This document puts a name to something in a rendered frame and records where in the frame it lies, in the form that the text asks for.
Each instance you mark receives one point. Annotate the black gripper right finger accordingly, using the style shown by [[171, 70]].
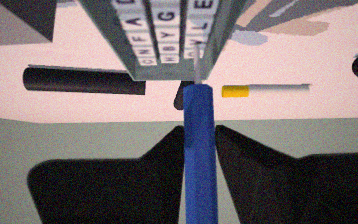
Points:
[[270, 187]]

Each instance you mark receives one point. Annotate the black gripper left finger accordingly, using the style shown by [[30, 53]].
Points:
[[149, 186]]

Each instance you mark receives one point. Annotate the blue stylus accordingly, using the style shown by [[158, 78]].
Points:
[[201, 194]]

